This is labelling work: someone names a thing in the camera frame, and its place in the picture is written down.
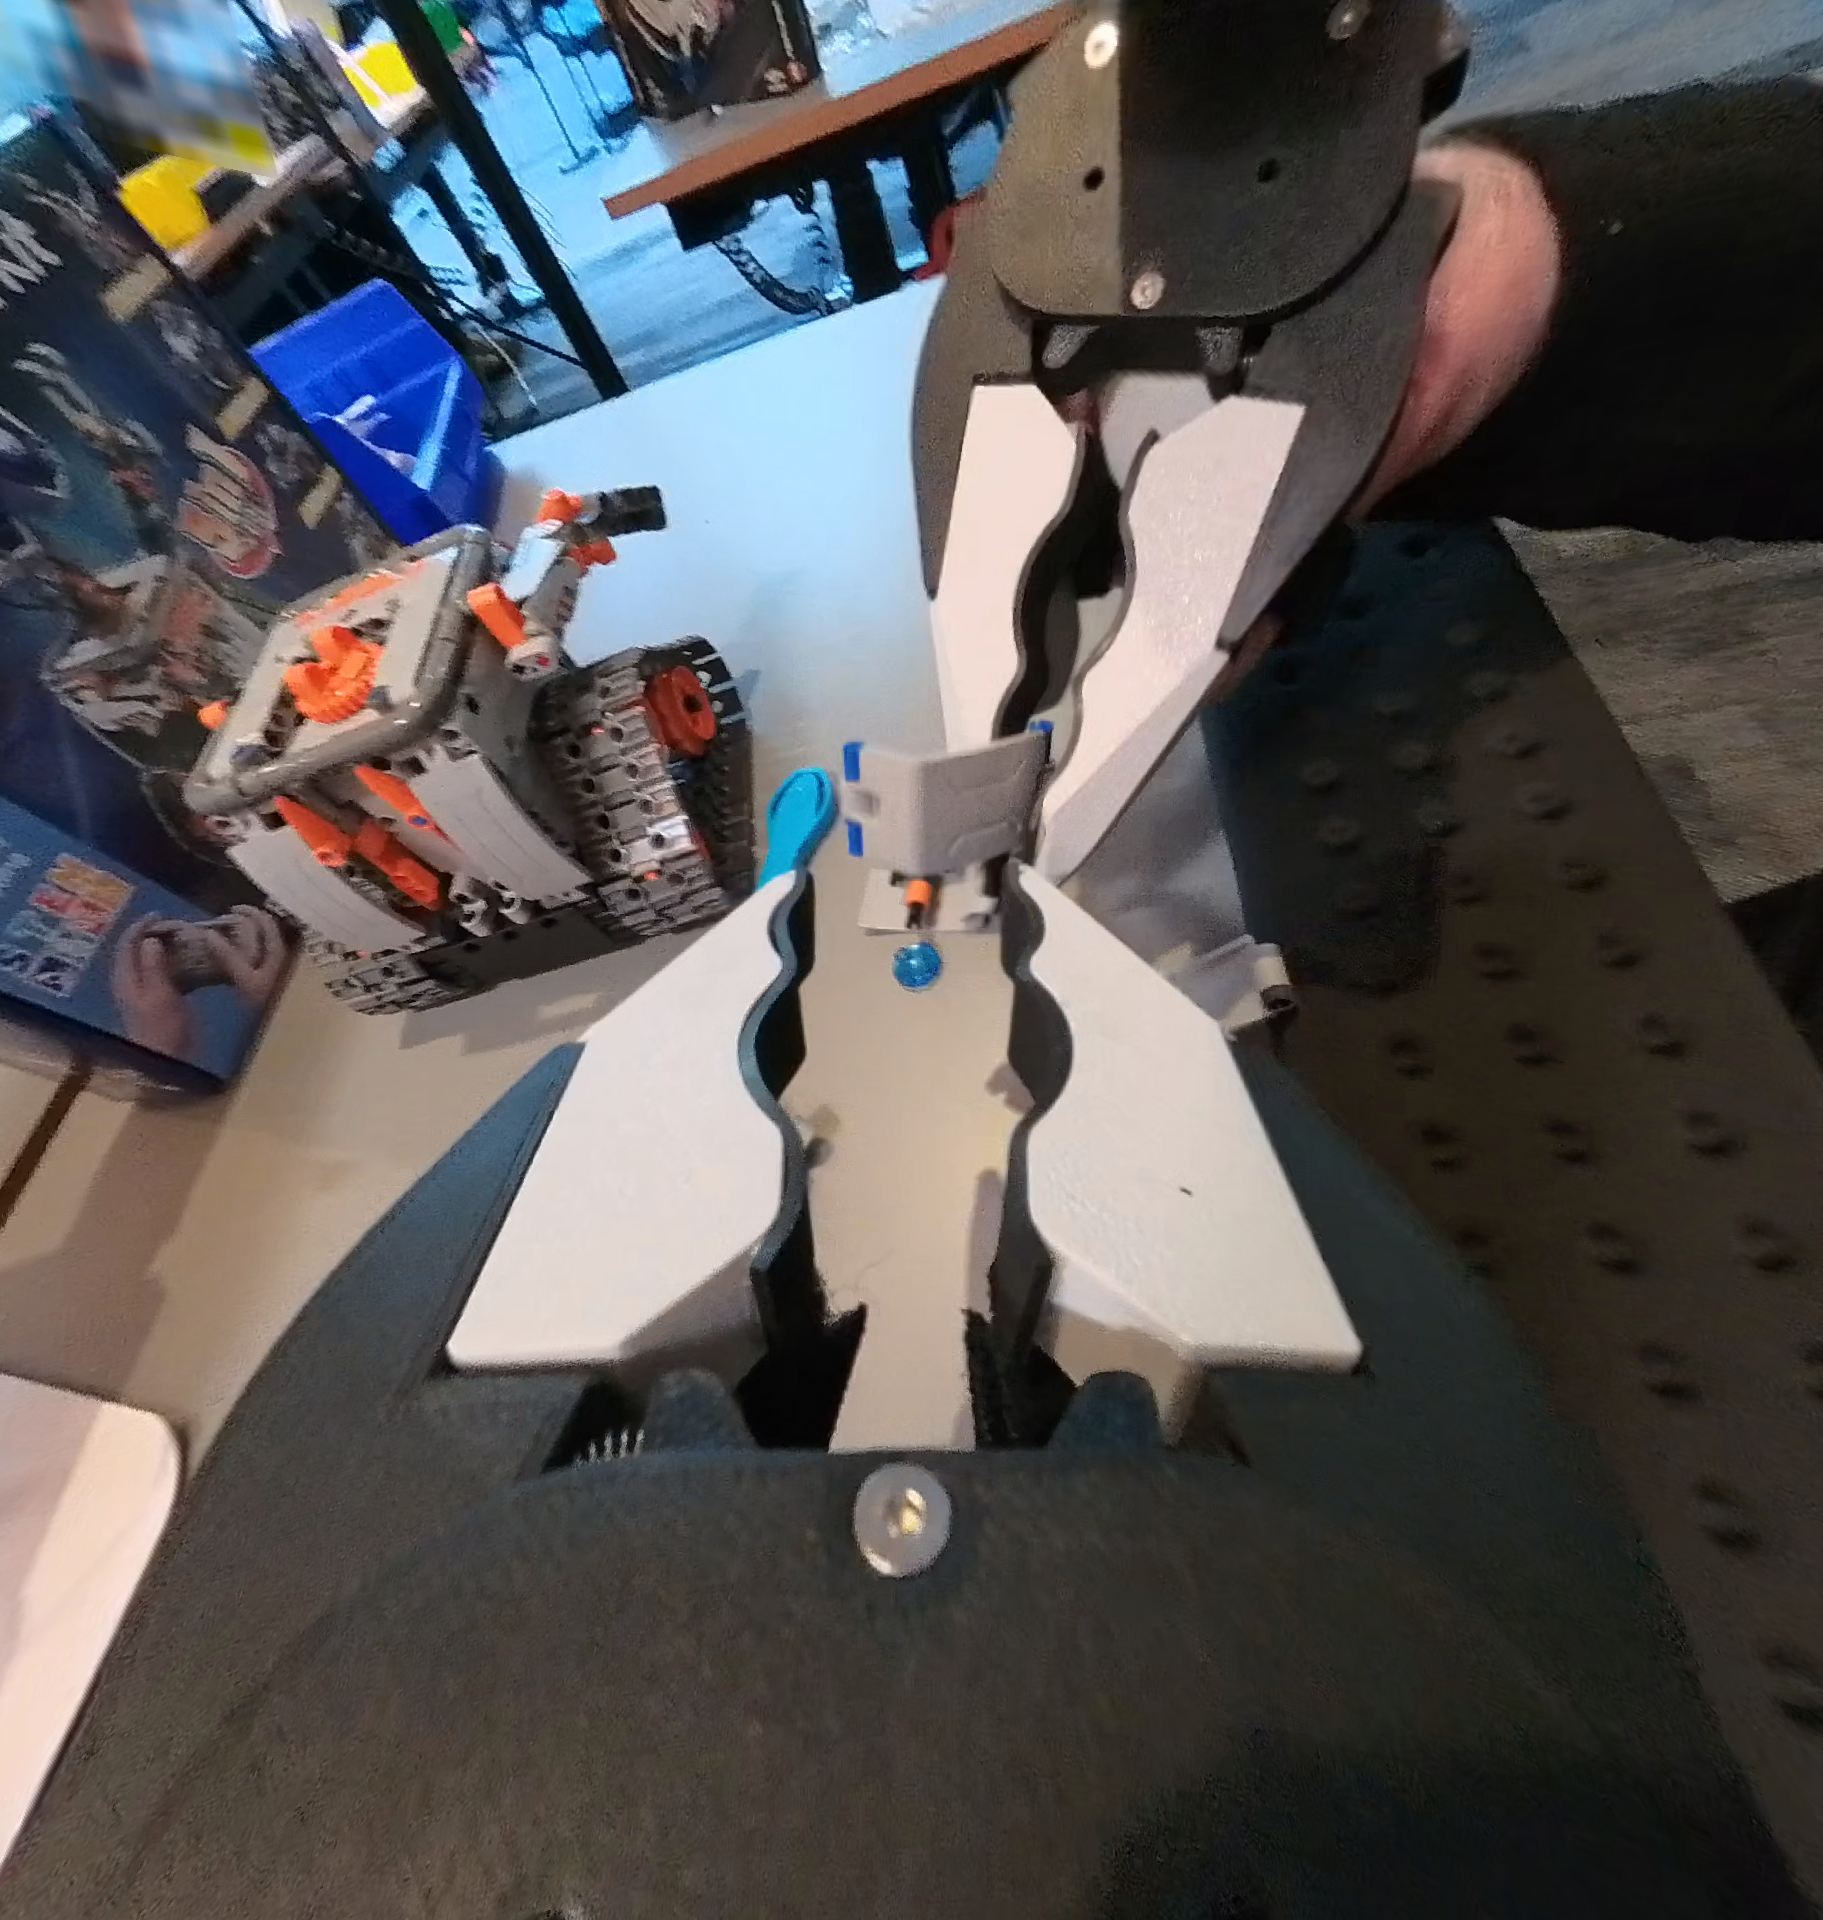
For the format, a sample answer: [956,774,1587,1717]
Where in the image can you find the cyan brick separator tool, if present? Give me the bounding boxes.
[755,767,841,892]

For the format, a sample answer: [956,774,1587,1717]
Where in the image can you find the blue robot kit box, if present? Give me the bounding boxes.
[0,113,403,1104]

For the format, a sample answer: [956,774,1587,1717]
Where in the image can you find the grey panel assembly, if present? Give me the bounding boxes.
[854,857,1005,996]

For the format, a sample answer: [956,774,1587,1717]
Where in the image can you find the toy tracked robot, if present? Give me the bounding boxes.
[182,484,758,1019]

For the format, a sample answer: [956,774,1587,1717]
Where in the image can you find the yellow storage bin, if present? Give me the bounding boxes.
[116,152,275,248]

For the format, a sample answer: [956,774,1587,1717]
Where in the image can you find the wooden work table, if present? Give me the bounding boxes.
[603,0,1069,302]

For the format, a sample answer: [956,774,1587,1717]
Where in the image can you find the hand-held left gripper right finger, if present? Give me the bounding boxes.
[995,869,1369,1382]

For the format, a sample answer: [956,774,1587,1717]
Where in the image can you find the black pole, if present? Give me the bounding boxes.
[377,0,630,403]

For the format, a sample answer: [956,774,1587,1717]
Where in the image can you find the toy car box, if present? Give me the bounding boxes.
[603,0,826,123]

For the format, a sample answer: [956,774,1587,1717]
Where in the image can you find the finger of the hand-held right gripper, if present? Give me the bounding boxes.
[925,383,1108,751]
[1030,371,1310,892]

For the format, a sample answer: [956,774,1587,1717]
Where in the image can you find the person's right hand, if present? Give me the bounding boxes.
[1360,143,1564,515]

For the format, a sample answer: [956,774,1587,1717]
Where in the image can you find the grey panel piece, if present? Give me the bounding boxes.
[842,724,1058,874]

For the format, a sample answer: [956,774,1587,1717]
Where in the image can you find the grey curved panel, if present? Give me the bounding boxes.
[1177,933,1299,1041]

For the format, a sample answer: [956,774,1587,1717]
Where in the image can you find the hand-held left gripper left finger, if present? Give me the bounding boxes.
[443,871,816,1376]

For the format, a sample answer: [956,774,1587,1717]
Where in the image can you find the book stand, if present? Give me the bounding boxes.
[0,1362,184,1920]

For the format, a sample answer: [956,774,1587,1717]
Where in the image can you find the blue storage bin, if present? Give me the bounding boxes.
[248,279,506,545]

